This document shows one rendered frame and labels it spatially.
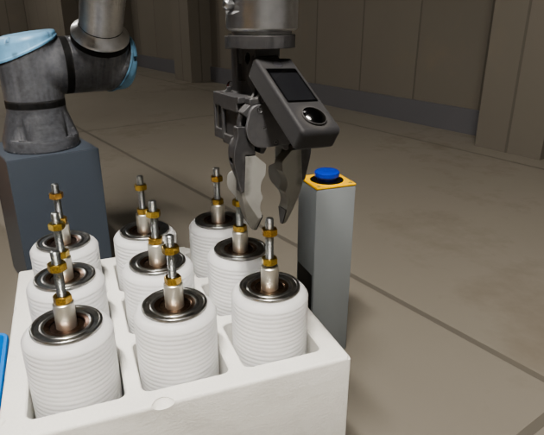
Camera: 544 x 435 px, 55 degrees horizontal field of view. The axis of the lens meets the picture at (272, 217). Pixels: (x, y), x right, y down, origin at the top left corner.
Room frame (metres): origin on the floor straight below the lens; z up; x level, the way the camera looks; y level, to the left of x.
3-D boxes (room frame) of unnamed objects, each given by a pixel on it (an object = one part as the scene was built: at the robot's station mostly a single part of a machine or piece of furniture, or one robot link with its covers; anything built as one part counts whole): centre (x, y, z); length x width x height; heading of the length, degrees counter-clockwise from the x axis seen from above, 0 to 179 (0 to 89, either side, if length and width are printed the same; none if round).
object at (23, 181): (1.10, 0.49, 0.15); 0.18 x 0.18 x 0.30; 36
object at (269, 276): (0.57, 0.00, 0.26); 0.02 x 0.02 x 0.03
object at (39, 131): (1.10, 0.49, 0.35); 0.15 x 0.15 x 0.10
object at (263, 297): (0.57, 0.00, 0.25); 0.08 x 0.08 x 0.01
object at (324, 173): (0.82, -0.09, 0.32); 0.04 x 0.04 x 0.02
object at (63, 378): (0.49, 0.22, 0.16); 0.10 x 0.10 x 0.18
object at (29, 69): (1.11, 0.48, 0.47); 0.13 x 0.12 x 0.14; 122
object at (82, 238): (0.71, 0.31, 0.25); 0.08 x 0.08 x 0.01
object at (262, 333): (0.57, 0.00, 0.16); 0.10 x 0.10 x 0.18
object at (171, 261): (0.53, 0.11, 0.30); 0.01 x 0.01 x 0.08
